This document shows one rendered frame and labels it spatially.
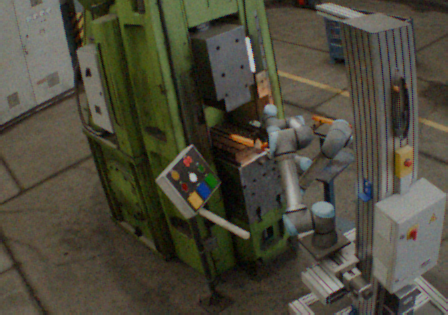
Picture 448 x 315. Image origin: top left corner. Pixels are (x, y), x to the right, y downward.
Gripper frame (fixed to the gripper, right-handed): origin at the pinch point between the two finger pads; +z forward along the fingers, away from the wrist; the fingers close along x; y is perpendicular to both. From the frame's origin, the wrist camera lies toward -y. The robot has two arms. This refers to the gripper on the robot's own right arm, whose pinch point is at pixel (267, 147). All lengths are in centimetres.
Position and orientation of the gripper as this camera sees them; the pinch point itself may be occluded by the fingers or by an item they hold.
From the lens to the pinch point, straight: 340.4
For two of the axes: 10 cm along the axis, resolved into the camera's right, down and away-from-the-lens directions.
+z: -6.3, -2.4, 7.4
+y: 1.9, 8.7, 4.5
